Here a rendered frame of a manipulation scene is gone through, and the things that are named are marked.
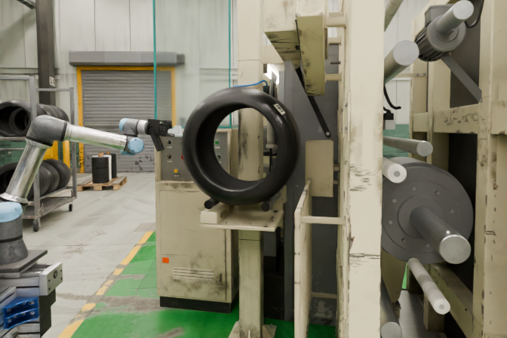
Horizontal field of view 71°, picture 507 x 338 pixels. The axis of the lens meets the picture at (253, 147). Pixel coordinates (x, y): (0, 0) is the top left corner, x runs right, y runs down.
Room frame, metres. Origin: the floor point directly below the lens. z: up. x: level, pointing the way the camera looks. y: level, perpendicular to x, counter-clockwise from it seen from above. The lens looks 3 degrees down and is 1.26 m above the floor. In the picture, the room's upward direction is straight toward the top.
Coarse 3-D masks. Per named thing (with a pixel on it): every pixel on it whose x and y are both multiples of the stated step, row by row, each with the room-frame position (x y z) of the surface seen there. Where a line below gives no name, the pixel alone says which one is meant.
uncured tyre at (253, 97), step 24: (216, 96) 1.70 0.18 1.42; (240, 96) 1.66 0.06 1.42; (264, 96) 1.67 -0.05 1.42; (192, 120) 1.71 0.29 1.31; (216, 120) 1.97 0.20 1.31; (288, 120) 1.65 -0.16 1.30; (192, 144) 1.70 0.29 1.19; (288, 144) 1.62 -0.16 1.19; (192, 168) 1.71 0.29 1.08; (216, 168) 1.97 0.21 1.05; (288, 168) 1.64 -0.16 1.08; (216, 192) 1.68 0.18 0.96; (240, 192) 1.66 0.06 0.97; (264, 192) 1.64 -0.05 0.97
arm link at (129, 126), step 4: (124, 120) 1.88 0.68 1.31; (128, 120) 1.88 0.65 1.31; (132, 120) 1.88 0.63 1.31; (136, 120) 1.88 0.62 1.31; (120, 124) 1.87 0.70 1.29; (124, 124) 1.87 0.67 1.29; (128, 124) 1.86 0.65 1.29; (132, 124) 1.86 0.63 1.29; (136, 124) 1.86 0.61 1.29; (120, 128) 1.88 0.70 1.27; (124, 128) 1.87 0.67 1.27; (128, 128) 1.86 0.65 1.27; (132, 128) 1.86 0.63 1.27; (136, 128) 1.86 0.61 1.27; (124, 132) 1.87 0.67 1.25; (128, 132) 1.86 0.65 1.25; (132, 132) 1.87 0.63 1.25; (136, 132) 1.87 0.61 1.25
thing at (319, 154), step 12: (312, 144) 1.90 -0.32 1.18; (324, 144) 1.89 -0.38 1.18; (312, 156) 1.90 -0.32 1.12; (324, 156) 1.89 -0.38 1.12; (312, 168) 1.90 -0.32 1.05; (324, 168) 1.89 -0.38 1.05; (312, 180) 1.90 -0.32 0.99; (324, 180) 1.89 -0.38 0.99; (312, 192) 1.90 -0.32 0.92; (324, 192) 1.89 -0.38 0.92
